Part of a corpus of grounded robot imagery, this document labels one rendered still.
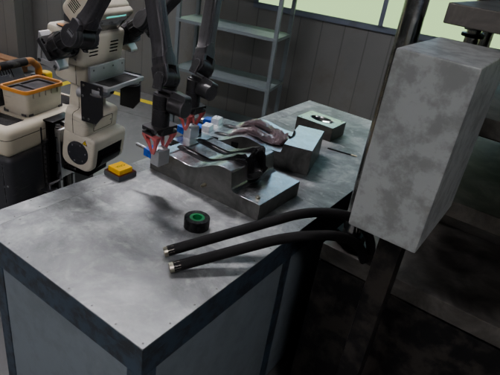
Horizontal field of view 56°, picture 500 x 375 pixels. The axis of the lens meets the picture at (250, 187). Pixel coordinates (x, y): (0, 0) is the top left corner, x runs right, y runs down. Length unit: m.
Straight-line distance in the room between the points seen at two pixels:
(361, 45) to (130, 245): 3.30
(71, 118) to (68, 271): 0.90
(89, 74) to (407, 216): 1.33
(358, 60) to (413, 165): 3.39
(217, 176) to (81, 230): 0.47
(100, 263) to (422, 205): 0.82
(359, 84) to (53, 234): 3.39
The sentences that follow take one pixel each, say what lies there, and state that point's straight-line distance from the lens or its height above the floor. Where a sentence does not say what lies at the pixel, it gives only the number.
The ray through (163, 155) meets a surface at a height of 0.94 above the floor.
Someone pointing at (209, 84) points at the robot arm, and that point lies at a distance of 1.76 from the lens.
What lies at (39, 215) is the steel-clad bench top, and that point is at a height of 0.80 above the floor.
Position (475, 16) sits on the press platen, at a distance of 1.36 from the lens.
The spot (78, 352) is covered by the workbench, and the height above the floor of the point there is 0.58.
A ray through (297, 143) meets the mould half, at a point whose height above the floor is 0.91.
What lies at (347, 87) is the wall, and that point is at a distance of 4.42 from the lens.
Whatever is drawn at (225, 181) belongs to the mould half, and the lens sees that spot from 1.59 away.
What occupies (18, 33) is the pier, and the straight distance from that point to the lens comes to 5.94.
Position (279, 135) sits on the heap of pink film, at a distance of 2.01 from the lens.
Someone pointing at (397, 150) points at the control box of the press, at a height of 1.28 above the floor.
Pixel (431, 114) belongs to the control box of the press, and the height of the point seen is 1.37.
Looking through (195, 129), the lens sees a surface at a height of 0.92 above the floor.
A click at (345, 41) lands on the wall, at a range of 4.36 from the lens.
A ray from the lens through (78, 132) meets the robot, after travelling 2.07.
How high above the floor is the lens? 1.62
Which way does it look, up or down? 28 degrees down
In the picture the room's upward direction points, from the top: 9 degrees clockwise
